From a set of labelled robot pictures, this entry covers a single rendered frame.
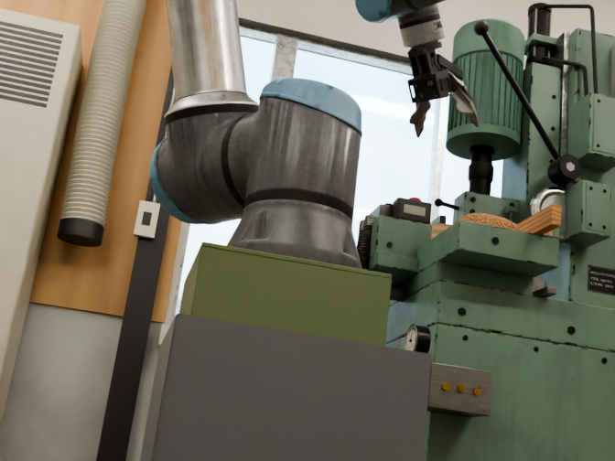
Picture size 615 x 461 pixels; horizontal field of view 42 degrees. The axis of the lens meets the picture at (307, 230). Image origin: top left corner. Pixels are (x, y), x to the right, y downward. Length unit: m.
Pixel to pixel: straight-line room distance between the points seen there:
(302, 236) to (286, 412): 0.23
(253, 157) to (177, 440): 0.41
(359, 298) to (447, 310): 0.63
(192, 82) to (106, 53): 1.86
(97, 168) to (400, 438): 2.13
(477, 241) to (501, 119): 0.46
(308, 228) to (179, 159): 0.28
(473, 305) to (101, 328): 1.66
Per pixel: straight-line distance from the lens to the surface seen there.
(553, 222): 1.58
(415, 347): 1.50
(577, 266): 1.89
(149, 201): 2.99
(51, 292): 2.98
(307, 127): 1.07
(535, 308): 1.69
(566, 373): 1.70
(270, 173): 1.06
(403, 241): 1.77
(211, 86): 1.22
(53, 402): 2.95
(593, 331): 1.75
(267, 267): 0.97
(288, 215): 1.02
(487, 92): 1.96
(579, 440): 1.70
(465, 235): 1.57
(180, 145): 1.21
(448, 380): 1.50
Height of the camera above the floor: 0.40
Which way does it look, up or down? 17 degrees up
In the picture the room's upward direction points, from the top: 7 degrees clockwise
